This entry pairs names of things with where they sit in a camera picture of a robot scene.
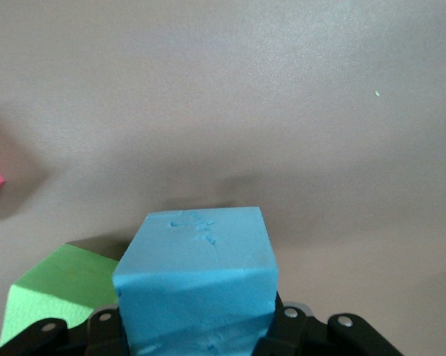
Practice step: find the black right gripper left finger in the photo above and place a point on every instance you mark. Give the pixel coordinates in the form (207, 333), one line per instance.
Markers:
(100, 333)

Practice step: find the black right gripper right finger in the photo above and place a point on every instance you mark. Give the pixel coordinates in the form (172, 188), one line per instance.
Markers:
(301, 333)

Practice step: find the blue foam cube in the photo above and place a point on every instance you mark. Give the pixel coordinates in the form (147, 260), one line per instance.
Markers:
(197, 267)

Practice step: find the green foam cube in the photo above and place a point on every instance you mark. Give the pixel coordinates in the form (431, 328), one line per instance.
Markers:
(52, 285)

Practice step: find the brown paper table cover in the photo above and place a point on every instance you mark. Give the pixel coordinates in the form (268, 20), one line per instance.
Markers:
(245, 92)

